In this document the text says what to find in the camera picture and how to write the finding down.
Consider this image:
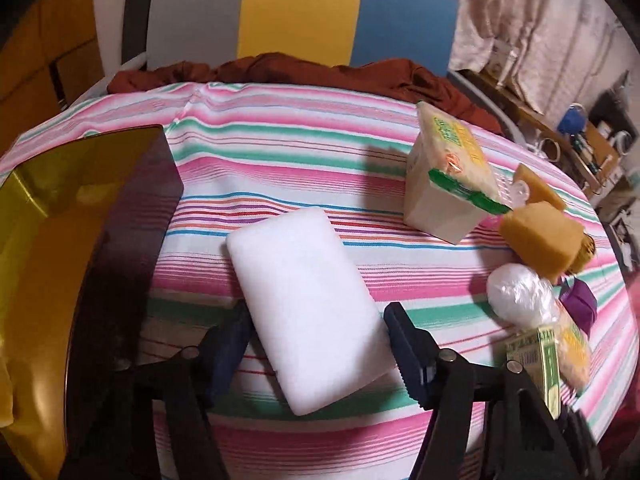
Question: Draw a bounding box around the purple cloth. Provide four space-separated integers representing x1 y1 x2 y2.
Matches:
559 279 599 337

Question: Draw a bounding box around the black chair armrest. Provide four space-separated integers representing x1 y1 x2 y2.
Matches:
121 0 167 67

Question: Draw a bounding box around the yellow sponge wedge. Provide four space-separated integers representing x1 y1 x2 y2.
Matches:
514 162 567 211

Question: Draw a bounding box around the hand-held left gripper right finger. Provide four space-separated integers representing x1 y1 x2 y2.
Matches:
384 302 601 480

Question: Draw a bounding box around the blue round container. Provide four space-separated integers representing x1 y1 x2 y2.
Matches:
558 104 589 137

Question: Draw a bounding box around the yellow sponge block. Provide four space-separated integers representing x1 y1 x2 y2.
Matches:
499 202 587 282

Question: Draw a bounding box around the gold metal tin box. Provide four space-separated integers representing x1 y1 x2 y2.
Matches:
0 125 184 480

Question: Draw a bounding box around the rust brown cloth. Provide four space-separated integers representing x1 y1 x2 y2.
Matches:
106 52 503 133

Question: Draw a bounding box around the wooden wardrobe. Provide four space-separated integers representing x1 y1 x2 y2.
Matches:
0 0 108 128

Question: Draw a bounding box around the small green label snack packet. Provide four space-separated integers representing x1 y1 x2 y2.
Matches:
554 307 592 402

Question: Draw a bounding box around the white plastic bag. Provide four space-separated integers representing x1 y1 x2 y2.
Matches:
499 180 531 211
486 262 560 328

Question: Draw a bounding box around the green tea box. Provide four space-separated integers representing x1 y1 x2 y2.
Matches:
505 326 562 417

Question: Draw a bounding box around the large green edged snack packet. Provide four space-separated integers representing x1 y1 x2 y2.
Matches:
414 102 512 213

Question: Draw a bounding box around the patterned beige curtain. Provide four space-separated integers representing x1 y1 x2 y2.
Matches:
446 0 640 126

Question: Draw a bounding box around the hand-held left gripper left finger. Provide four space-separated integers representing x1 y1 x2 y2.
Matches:
60 304 252 480

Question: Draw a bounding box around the white foam sponge block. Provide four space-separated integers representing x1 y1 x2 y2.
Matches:
225 206 401 417

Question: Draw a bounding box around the grey yellow blue chair backrest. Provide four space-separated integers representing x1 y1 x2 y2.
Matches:
147 0 459 78

